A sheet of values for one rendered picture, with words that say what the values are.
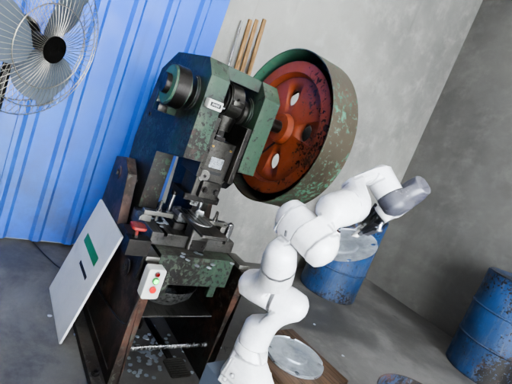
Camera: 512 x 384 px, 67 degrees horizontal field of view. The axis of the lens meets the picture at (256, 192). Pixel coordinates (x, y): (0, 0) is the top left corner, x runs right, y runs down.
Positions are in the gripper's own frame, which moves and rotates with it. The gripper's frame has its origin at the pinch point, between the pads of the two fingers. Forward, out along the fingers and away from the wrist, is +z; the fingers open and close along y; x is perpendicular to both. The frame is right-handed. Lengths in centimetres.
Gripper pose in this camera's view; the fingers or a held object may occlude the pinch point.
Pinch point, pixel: (359, 231)
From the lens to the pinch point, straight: 167.8
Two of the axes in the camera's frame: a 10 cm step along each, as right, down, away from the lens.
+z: -3.7, 4.9, 7.9
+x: -9.2, -3.2, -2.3
